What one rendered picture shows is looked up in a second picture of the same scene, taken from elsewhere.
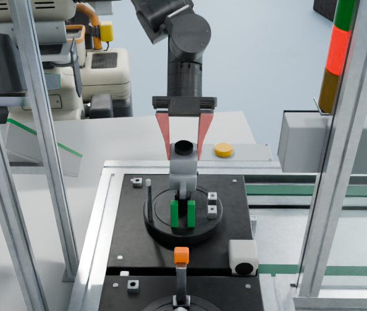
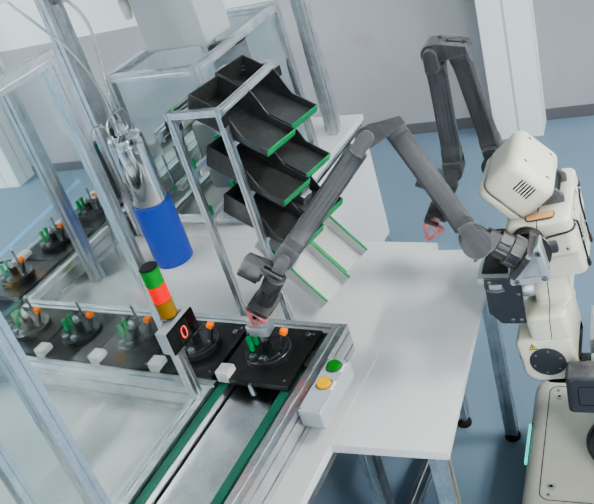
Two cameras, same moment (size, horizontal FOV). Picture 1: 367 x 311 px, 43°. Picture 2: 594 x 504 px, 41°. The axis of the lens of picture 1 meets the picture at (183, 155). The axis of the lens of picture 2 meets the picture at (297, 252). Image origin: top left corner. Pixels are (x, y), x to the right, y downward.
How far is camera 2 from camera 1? 245 cm
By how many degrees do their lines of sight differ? 96
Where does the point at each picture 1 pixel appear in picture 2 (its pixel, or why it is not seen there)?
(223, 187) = (281, 374)
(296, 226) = (249, 421)
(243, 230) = (242, 376)
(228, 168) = (306, 385)
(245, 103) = not seen: outside the picture
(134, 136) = (430, 365)
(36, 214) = (355, 318)
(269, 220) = (262, 409)
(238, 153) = (317, 392)
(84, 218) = not seen: hidden behind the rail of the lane
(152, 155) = (394, 375)
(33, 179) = (393, 312)
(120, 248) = not seen: hidden behind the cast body
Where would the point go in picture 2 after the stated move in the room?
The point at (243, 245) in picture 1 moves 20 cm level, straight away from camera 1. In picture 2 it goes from (225, 368) to (279, 383)
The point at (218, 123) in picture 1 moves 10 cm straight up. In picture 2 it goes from (428, 426) to (421, 398)
